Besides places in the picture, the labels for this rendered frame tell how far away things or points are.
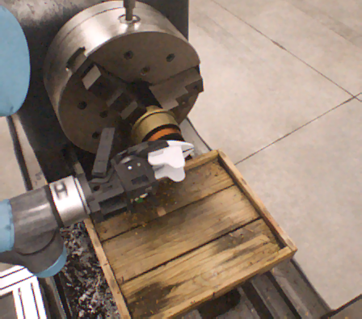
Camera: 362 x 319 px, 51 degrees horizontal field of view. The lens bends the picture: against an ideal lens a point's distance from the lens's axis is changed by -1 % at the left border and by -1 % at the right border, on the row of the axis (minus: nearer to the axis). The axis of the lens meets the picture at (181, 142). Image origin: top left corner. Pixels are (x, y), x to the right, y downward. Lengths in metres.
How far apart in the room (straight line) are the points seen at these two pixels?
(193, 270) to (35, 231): 0.32
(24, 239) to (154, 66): 0.39
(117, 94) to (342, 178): 1.64
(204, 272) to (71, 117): 0.40
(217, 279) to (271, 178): 1.32
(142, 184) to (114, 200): 0.06
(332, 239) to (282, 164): 0.47
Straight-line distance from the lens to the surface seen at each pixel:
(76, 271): 1.14
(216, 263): 0.79
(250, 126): 2.28
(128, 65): 0.74
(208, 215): 0.84
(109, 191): 0.63
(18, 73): 0.45
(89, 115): 0.78
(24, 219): 0.62
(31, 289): 1.57
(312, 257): 1.87
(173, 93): 0.76
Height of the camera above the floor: 1.61
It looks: 48 degrees down
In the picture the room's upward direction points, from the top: straight up
